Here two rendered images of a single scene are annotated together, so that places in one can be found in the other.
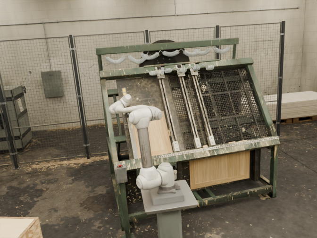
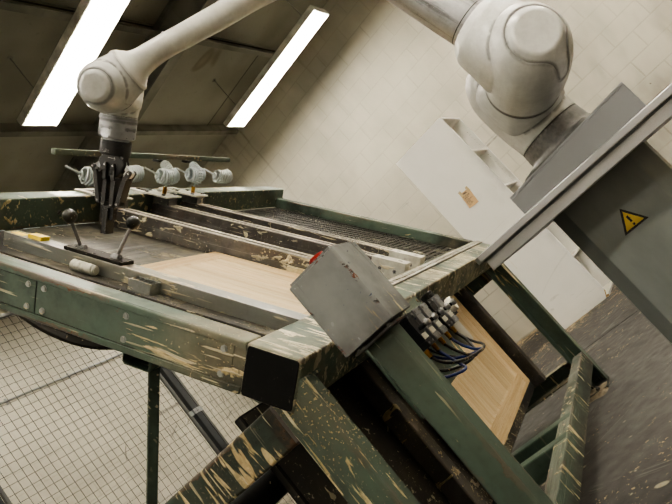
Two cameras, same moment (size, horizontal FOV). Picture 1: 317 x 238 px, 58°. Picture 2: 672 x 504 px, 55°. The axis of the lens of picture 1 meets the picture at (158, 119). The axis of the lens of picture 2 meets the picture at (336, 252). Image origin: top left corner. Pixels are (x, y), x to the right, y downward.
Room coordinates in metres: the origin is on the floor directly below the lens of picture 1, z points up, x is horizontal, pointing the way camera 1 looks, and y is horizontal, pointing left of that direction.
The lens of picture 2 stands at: (2.17, 1.42, 0.70)
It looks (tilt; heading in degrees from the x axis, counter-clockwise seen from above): 11 degrees up; 305
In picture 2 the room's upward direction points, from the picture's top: 41 degrees counter-clockwise
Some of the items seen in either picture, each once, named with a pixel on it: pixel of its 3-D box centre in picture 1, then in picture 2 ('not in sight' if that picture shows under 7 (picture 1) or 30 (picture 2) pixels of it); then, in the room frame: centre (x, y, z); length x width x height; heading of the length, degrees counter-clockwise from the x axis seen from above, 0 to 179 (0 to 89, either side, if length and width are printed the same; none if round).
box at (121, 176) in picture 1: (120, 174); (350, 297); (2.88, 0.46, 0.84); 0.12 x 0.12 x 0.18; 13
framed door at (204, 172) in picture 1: (220, 165); (466, 360); (3.59, -0.80, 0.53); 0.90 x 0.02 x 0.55; 103
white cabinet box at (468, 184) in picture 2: not in sight; (504, 221); (4.41, -4.11, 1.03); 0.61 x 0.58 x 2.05; 98
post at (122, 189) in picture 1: (125, 210); (524, 502); (2.88, 0.46, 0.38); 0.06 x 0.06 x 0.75; 13
